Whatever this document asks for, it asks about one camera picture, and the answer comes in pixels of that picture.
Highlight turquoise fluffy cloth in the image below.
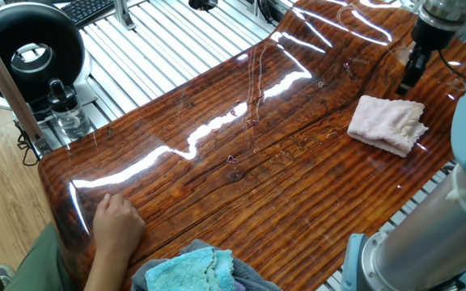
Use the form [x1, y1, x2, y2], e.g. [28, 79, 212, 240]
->
[144, 246, 237, 291]

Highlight glossy wood grain table cover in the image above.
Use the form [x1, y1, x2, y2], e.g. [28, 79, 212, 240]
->
[37, 0, 466, 291]

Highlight person's bare hand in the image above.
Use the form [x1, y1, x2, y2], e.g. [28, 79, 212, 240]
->
[91, 192, 146, 260]

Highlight grey shoe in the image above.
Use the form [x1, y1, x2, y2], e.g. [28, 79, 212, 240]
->
[0, 264, 16, 289]

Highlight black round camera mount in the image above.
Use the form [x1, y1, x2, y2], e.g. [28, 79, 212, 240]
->
[187, 0, 220, 12]

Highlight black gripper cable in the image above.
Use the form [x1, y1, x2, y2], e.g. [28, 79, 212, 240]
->
[436, 47, 466, 82]

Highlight clear bottle with black cap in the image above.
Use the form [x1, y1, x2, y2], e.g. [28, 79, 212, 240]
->
[46, 77, 93, 141]

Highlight person's bare forearm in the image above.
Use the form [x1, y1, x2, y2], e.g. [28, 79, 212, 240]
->
[83, 246, 132, 291]

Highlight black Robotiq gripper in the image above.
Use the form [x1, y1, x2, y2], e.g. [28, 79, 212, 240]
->
[394, 17, 457, 99]

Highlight black cable under post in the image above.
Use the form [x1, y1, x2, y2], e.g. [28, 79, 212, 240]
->
[13, 120, 42, 167]

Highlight black keyboard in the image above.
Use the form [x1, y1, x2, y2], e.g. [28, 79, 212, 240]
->
[60, 0, 117, 28]

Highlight aluminium frame post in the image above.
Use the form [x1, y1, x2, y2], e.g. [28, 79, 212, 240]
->
[0, 15, 53, 158]

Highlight pale pink fluffy cloth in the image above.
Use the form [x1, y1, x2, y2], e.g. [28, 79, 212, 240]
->
[346, 94, 430, 159]

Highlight aluminium bracket upright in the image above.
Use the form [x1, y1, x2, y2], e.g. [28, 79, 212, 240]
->
[112, 0, 138, 32]

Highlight green trousers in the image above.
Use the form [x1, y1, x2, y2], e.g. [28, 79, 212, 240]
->
[0, 221, 77, 291]

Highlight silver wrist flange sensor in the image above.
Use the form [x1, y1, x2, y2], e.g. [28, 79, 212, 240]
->
[417, 0, 466, 32]

